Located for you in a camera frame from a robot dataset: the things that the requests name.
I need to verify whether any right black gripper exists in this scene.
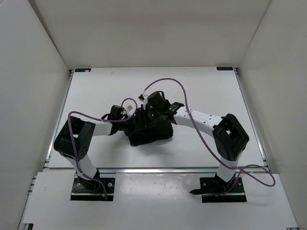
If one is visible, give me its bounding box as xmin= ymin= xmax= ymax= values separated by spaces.
xmin=135 ymin=106 xmax=162 ymax=132

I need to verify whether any black pleated skirt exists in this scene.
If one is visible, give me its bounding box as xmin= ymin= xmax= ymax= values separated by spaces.
xmin=122 ymin=107 xmax=173 ymax=146

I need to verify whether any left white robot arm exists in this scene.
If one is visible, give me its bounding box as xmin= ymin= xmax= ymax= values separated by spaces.
xmin=53 ymin=105 xmax=136 ymax=191

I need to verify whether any left blue table label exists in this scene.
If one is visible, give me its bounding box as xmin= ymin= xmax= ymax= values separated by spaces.
xmin=74 ymin=68 xmax=91 ymax=72

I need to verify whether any blue table label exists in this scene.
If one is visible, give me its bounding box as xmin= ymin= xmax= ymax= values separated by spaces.
xmin=216 ymin=67 xmax=233 ymax=71
xmin=74 ymin=68 xmax=91 ymax=72

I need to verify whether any right blue table label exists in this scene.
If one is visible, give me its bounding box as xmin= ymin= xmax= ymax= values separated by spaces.
xmin=216 ymin=67 xmax=233 ymax=71

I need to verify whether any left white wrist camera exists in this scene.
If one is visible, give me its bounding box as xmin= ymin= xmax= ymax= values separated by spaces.
xmin=125 ymin=105 xmax=134 ymax=114

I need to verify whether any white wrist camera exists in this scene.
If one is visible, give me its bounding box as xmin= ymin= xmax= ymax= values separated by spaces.
xmin=125 ymin=105 xmax=134 ymax=114
xmin=138 ymin=93 xmax=148 ymax=101

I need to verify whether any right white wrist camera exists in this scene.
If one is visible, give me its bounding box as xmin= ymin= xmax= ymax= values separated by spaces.
xmin=138 ymin=93 xmax=148 ymax=101

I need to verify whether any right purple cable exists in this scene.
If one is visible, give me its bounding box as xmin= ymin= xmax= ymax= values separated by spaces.
xmin=143 ymin=78 xmax=276 ymax=198

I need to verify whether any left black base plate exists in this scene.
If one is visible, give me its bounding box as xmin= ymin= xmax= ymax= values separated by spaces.
xmin=70 ymin=177 xmax=116 ymax=202

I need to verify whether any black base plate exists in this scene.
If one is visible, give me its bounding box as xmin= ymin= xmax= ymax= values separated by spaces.
xmin=190 ymin=176 xmax=247 ymax=203
xmin=70 ymin=177 xmax=116 ymax=202

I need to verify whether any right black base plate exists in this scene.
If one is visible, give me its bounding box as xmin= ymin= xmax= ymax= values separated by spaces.
xmin=190 ymin=176 xmax=247 ymax=203

